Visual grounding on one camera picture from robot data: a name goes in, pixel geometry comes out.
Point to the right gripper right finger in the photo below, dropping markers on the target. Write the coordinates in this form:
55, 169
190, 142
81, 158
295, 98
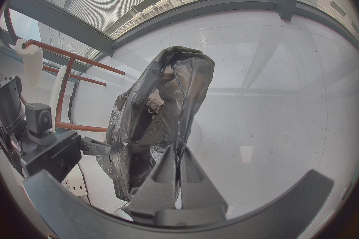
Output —
196, 187

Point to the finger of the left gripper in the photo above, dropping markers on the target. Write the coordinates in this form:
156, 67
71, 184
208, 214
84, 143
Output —
95, 148

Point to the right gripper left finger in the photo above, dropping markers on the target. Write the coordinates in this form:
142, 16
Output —
159, 184

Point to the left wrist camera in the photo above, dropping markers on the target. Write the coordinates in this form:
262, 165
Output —
39, 117

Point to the black plastic bag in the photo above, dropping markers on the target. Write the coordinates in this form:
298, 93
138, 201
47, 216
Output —
190, 86

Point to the white chair with red legs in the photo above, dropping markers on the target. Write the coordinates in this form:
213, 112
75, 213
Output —
32, 63

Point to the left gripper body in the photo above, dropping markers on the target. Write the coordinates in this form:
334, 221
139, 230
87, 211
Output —
53, 159

